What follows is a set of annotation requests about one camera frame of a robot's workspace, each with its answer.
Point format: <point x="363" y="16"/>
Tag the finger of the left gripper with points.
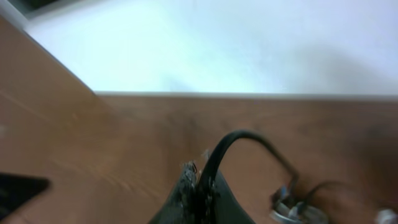
<point x="16" y="190"/>

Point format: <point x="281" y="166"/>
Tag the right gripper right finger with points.
<point x="220" y="204"/>

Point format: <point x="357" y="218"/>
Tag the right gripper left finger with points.
<point x="179" y="205"/>

